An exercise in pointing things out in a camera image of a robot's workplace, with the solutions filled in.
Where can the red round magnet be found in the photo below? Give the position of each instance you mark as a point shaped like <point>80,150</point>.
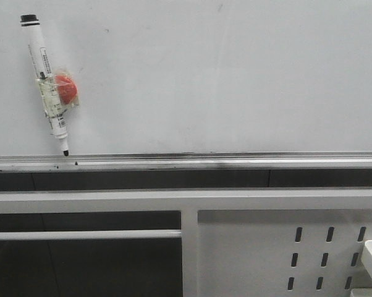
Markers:
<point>67,89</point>

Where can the white whiteboard marker pen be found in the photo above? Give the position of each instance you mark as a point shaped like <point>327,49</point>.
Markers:
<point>53,108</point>

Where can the white whiteboard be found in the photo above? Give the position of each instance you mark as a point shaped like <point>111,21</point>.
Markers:
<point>193,76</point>

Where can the white perforated metal panel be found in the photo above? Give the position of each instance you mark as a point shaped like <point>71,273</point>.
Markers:
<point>282,252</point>

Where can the white metal frame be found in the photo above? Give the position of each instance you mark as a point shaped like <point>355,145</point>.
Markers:
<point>127,243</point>

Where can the aluminium whiteboard tray rail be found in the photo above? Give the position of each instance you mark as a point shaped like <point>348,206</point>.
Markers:
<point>187,161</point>

